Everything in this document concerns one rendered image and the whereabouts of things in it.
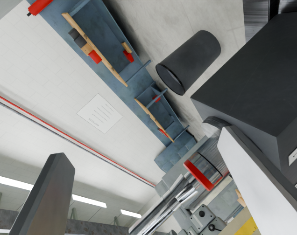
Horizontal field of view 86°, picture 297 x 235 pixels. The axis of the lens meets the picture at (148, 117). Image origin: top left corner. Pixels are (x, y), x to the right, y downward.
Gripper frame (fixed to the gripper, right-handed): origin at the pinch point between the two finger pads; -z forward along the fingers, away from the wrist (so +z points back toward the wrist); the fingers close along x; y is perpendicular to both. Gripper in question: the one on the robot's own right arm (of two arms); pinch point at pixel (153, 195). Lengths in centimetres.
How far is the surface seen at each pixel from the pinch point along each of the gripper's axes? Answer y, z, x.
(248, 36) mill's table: 1.7, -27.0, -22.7
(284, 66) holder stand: 0.3, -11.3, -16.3
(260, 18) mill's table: -1.7, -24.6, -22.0
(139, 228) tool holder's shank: 15.6, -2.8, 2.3
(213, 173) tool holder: 10.2, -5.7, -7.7
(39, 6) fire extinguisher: 16, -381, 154
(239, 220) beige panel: 121, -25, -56
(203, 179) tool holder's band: 10.6, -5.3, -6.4
